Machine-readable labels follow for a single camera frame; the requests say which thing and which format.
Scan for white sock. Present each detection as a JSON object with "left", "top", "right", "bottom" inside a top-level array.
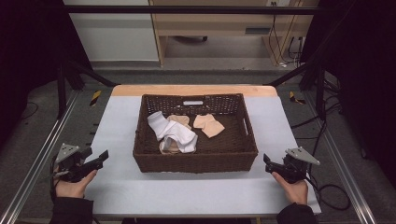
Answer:
[{"left": 147, "top": 110, "right": 199, "bottom": 154}]

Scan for person's left hand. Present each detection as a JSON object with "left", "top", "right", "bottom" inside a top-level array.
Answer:
[{"left": 54, "top": 169, "right": 98, "bottom": 200}]

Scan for white cabinet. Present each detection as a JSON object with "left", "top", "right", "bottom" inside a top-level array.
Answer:
[{"left": 62, "top": 0, "right": 161, "bottom": 63}]

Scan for wooden desk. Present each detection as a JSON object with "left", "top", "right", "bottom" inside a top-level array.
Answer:
[{"left": 148, "top": 0, "right": 320, "bottom": 68}]

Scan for brown wicker basket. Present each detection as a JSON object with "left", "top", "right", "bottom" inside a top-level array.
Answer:
[{"left": 132, "top": 92, "right": 260, "bottom": 175}]

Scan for bundle of wall cables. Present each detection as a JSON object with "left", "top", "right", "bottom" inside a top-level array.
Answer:
[{"left": 268, "top": 1, "right": 306, "bottom": 68}]

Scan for black stand leg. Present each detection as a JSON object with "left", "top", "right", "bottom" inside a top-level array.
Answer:
[
  {"left": 263, "top": 59, "right": 327, "bottom": 121},
  {"left": 56, "top": 59, "right": 119, "bottom": 119}
]

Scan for flat beige sock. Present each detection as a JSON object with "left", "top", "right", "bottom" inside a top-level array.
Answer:
[{"left": 192, "top": 113, "right": 226, "bottom": 139}]

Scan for pale grey table mat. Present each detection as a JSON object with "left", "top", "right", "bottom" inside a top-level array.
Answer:
[{"left": 84, "top": 95, "right": 322, "bottom": 218}]

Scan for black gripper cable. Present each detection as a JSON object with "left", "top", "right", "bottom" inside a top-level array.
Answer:
[{"left": 290, "top": 119, "right": 352, "bottom": 212}]

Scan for aluminium rail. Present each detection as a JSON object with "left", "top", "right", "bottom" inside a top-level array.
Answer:
[
  {"left": 0, "top": 89, "right": 81, "bottom": 224},
  {"left": 302, "top": 91, "right": 378, "bottom": 224}
]

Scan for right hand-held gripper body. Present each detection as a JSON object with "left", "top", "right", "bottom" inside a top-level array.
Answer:
[{"left": 273, "top": 147, "right": 321, "bottom": 185}]

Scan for crumpled beige sock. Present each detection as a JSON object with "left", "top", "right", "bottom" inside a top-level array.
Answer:
[{"left": 158, "top": 114, "right": 193, "bottom": 156}]

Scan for yellow black striped tape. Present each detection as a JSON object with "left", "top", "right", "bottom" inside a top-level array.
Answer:
[
  {"left": 289, "top": 91, "right": 306, "bottom": 105},
  {"left": 89, "top": 90, "right": 103, "bottom": 107}
]

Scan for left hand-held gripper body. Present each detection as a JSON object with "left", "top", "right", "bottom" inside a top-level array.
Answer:
[{"left": 53, "top": 143, "right": 104, "bottom": 184}]

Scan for black metal crossbar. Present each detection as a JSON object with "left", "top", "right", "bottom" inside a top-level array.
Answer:
[{"left": 64, "top": 4, "right": 323, "bottom": 16}]

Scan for person's right hand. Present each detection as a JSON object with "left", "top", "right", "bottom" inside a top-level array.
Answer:
[{"left": 271, "top": 171, "right": 309, "bottom": 206}]

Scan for black curtain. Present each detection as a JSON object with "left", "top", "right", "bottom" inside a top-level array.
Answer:
[
  {"left": 0, "top": 0, "right": 93, "bottom": 150},
  {"left": 300, "top": 0, "right": 396, "bottom": 181}
]

